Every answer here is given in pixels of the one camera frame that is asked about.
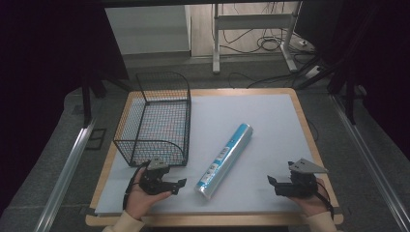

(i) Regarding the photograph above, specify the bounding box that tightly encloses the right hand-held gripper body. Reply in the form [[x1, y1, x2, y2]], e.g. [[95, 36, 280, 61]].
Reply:
[[275, 157, 329, 199]]

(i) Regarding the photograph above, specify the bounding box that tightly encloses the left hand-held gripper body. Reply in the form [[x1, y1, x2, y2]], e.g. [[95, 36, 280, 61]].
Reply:
[[138, 157, 173, 196]]

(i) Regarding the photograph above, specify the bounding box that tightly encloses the blue and clear plastic roll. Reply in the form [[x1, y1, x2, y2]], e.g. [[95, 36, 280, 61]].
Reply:
[[194, 122, 254, 201]]

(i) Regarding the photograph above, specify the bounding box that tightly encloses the black wire mesh basket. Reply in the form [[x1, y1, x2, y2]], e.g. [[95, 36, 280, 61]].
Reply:
[[112, 71, 192, 168]]

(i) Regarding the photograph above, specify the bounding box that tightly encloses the person's right hand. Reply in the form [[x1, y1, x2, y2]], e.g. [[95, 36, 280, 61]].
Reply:
[[288, 178, 332, 218]]

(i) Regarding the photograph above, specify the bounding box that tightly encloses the person's left hand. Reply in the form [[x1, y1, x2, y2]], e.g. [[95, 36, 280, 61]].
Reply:
[[124, 166, 174, 222]]

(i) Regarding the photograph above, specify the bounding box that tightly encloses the white table mat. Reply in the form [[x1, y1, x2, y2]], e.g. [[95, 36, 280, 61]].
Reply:
[[94, 93, 321, 217]]

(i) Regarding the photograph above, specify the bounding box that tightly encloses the black metal stand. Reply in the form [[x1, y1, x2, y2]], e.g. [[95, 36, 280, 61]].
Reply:
[[79, 74, 133, 129]]

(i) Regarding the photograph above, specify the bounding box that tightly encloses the black tripod stand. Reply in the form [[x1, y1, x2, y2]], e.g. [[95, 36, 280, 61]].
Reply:
[[294, 47, 361, 126]]

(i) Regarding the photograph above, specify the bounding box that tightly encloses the white power strip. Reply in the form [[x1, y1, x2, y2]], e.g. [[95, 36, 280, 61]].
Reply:
[[304, 65, 324, 80]]

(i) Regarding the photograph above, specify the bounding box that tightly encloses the dark curtain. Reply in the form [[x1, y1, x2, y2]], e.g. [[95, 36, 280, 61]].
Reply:
[[0, 0, 131, 211], [325, 0, 410, 162]]

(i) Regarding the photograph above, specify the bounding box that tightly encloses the white cabinet panel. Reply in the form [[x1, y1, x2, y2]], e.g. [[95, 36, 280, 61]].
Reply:
[[103, 5, 191, 56]]

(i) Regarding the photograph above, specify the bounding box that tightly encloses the dark monitor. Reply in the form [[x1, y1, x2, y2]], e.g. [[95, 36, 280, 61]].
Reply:
[[294, 0, 344, 50]]

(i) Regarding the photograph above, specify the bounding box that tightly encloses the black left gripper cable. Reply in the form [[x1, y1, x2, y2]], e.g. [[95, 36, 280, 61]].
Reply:
[[122, 159, 152, 211]]

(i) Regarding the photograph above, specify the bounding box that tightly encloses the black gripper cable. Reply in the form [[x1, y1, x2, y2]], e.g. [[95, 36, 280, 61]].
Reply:
[[122, 159, 152, 211], [315, 178, 336, 220]]

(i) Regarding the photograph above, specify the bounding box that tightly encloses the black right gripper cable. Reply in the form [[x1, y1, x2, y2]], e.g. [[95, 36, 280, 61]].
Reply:
[[315, 178, 336, 220]]

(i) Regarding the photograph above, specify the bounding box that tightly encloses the black floor frame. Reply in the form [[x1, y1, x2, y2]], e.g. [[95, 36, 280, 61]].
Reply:
[[84, 128, 107, 151]]

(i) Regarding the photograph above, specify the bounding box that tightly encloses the aluminium rail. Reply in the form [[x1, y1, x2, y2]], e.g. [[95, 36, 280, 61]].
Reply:
[[33, 118, 97, 232], [331, 94, 410, 232]]

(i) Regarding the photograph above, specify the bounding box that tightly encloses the long black floor cable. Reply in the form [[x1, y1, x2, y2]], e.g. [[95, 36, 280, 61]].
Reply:
[[227, 71, 306, 90]]

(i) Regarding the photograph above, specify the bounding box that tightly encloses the tangle of black floor cables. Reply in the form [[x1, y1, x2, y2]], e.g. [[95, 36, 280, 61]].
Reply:
[[221, 2, 293, 55]]

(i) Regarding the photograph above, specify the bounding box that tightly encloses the white metal desk frame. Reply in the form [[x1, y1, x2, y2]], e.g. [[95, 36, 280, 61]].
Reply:
[[211, 2, 300, 75]]

